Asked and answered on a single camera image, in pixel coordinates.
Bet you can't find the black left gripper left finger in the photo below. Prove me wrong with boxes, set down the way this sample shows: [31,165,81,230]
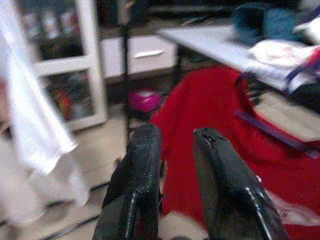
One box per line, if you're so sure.
[92,124,165,240]

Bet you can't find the blue jeans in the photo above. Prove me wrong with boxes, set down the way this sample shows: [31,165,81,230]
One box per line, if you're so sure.
[231,2,306,46]

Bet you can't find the purple-blue metal hanger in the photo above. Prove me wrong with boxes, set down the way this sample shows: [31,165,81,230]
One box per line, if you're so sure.
[234,57,320,158]

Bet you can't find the black clothes rack silver rail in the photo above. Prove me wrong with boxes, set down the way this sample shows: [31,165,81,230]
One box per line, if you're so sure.
[121,0,134,141]

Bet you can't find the white garment dark stitching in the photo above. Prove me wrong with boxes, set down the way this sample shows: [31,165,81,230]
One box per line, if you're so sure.
[247,39,320,76]

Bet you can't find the large red shirt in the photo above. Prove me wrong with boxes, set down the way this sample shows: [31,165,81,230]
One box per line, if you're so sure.
[149,64,320,240]

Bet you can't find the white hanging shirt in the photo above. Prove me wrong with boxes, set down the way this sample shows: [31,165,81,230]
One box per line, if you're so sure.
[0,0,91,226]

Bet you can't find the white glass door cabinet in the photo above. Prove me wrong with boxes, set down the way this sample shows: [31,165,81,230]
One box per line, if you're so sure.
[14,0,108,132]

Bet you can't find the white drawer unit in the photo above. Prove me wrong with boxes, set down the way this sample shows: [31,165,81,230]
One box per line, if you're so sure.
[99,34,180,78]

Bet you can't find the magenta plastic object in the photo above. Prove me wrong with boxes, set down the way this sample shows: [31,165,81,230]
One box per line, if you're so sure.
[127,88,162,113]

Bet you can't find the grey table black legs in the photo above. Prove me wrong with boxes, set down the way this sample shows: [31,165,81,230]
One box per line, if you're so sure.
[157,24,320,111]

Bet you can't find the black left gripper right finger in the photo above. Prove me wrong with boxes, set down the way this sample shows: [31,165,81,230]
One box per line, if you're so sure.
[192,127,288,240]

